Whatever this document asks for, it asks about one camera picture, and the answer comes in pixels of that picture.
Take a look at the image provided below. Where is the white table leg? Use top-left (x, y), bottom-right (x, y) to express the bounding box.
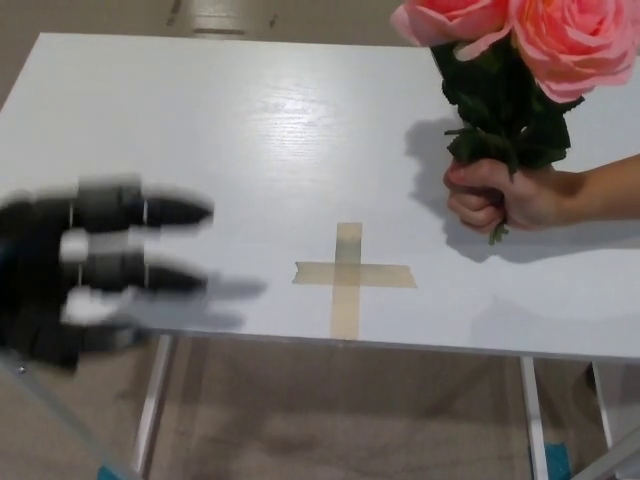
top-left (590, 360), bottom-right (615, 449)
top-left (133, 334), bottom-right (176, 474)
top-left (519, 355), bottom-right (546, 480)

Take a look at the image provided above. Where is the grey metal frame bar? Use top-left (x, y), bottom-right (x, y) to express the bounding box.
top-left (0, 349), bottom-right (126, 480)
top-left (577, 429), bottom-right (640, 480)

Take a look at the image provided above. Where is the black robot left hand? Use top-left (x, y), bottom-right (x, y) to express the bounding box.
top-left (0, 173), bottom-right (216, 374)

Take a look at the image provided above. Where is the pink rose bouquet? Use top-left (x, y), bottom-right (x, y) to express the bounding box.
top-left (389, 0), bottom-right (640, 246)

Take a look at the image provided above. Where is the long beige masking tape strip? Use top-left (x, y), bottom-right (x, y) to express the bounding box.
top-left (329, 222), bottom-right (364, 340)

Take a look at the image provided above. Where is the bare person forearm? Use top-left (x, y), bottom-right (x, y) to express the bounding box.
top-left (554, 152), bottom-right (640, 224)

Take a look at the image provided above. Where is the bare person hand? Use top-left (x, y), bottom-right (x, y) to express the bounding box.
top-left (443, 160), bottom-right (566, 232)

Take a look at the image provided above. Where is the teal floor marker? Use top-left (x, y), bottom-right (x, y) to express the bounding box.
top-left (542, 442), bottom-right (571, 480)
top-left (97, 462), bottom-right (134, 480)

